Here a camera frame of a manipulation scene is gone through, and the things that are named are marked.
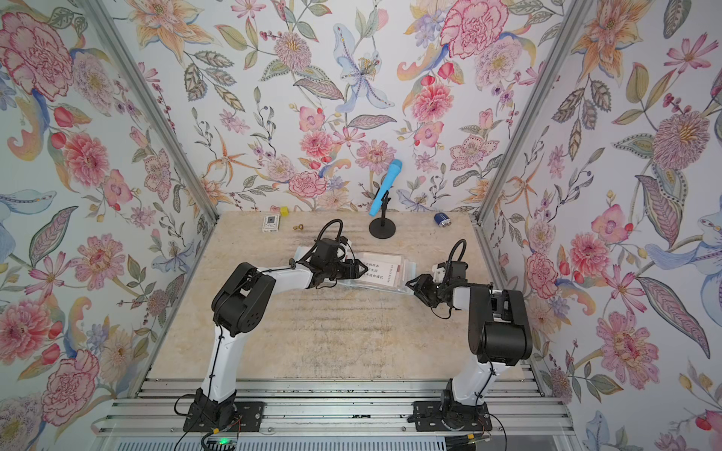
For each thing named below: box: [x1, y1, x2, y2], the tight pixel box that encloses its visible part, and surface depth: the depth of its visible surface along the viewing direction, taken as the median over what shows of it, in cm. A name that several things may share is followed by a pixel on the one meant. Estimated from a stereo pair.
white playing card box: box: [262, 214, 281, 234], surface depth 120 cm
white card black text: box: [359, 258, 399, 287], surface depth 101 cm
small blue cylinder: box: [433, 212, 453, 228], surface depth 120 cm
